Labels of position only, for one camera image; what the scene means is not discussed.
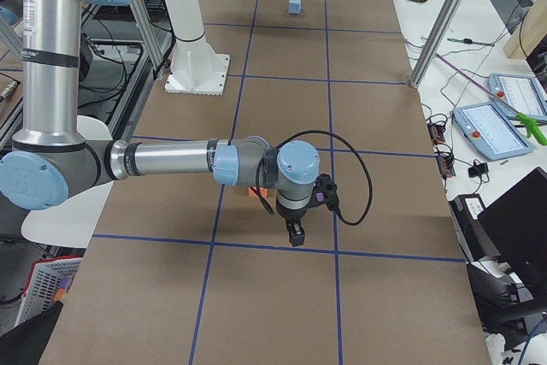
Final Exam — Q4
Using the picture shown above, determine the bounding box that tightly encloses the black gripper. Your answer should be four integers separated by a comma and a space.
276, 200, 316, 247

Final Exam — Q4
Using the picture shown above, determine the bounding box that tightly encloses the far teach pendant tablet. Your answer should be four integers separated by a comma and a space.
488, 74, 546, 121

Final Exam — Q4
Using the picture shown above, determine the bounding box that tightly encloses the black laptop computer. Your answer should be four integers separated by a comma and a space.
479, 167, 546, 297

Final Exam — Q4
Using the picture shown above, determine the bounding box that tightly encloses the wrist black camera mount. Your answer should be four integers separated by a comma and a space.
308, 174, 340, 213

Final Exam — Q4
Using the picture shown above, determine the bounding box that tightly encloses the white perforated basket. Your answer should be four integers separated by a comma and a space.
15, 256, 83, 327

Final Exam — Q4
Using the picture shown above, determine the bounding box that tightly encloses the white camera stand pedestal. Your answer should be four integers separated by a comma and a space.
165, 0, 230, 95

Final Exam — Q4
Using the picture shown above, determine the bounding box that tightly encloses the near teach pendant tablet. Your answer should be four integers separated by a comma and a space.
453, 103, 533, 161

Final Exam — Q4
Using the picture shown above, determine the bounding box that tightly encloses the teach pendant tablet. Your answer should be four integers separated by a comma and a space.
488, 74, 546, 121
453, 103, 533, 161

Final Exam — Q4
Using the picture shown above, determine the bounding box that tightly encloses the light blue foam block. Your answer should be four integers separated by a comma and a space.
287, 0, 302, 15

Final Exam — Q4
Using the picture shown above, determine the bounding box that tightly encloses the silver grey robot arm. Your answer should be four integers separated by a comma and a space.
1, 0, 320, 246

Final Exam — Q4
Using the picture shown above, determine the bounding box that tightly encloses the aluminium frame post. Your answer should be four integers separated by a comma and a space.
409, 0, 462, 89

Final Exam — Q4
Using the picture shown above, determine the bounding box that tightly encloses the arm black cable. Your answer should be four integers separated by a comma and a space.
251, 130, 373, 227

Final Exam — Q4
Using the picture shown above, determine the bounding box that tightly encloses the orange foam block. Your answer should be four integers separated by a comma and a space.
248, 187, 268, 198

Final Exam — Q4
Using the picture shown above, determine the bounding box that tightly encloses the green plastic clamp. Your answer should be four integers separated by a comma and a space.
516, 112, 547, 146

